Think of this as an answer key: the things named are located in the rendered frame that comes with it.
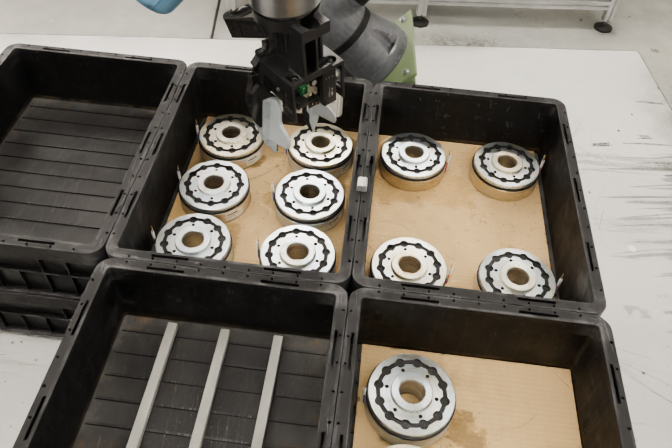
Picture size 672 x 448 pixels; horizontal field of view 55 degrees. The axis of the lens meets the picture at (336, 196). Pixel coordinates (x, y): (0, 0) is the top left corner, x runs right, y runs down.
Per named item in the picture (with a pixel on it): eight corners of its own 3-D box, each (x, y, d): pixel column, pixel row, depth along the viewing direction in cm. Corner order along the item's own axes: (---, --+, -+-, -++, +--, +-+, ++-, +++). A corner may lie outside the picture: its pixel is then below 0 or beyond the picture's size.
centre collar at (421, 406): (388, 373, 75) (389, 370, 75) (430, 373, 75) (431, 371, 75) (391, 413, 72) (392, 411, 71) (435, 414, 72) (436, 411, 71)
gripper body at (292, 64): (293, 129, 71) (284, 39, 62) (250, 90, 76) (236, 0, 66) (346, 99, 74) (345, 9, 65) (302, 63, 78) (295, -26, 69)
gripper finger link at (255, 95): (250, 131, 76) (255, 67, 70) (243, 124, 77) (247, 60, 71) (282, 120, 79) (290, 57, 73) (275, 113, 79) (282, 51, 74)
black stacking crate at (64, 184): (32, 100, 113) (11, 45, 105) (197, 118, 112) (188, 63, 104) (-95, 283, 87) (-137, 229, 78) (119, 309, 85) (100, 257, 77)
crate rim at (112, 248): (191, 72, 105) (189, 60, 103) (373, 91, 104) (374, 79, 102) (104, 267, 78) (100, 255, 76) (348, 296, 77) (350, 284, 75)
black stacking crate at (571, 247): (575, 364, 82) (606, 317, 74) (346, 337, 84) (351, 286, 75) (542, 155, 109) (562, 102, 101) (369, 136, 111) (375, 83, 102)
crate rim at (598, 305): (602, 326, 75) (609, 315, 74) (349, 296, 77) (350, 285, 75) (560, 110, 102) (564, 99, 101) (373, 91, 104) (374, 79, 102)
